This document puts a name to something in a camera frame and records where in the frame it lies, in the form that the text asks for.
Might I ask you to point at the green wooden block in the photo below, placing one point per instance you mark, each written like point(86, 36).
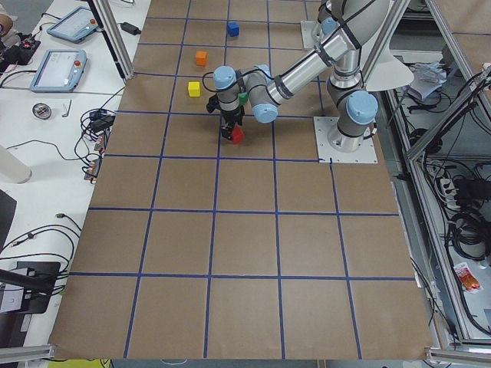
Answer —
point(243, 98)

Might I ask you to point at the yellow wooden block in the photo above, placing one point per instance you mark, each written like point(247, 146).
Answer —
point(194, 89)

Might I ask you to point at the lower teach pendant tablet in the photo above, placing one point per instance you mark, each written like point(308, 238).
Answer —
point(60, 71)

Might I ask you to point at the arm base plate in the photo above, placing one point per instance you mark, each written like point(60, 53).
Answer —
point(333, 147)
point(312, 34)

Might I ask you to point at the black monitor stand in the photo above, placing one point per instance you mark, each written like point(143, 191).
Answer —
point(27, 288)

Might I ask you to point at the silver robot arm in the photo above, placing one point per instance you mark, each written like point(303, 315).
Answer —
point(343, 28)

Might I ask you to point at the white paper roll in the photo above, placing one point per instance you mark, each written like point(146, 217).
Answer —
point(13, 168)

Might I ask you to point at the red snack packet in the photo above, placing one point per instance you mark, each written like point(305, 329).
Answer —
point(466, 278)

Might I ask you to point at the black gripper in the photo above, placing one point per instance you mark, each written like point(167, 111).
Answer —
point(232, 115)

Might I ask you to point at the blue wooden block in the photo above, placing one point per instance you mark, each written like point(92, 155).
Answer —
point(233, 29)

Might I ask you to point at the teach pendant tablet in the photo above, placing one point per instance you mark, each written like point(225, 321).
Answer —
point(60, 71)
point(75, 26)

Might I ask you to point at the black power adapter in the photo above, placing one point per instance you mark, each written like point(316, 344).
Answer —
point(130, 28)

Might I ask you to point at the allen key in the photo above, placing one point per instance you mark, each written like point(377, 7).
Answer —
point(67, 109)

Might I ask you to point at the red wooden block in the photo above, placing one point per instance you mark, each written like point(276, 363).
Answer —
point(236, 136)

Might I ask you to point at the upper teach pendant tablet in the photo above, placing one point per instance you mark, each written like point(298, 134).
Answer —
point(75, 26)

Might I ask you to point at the orange wooden block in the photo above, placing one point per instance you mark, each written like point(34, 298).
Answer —
point(201, 58)

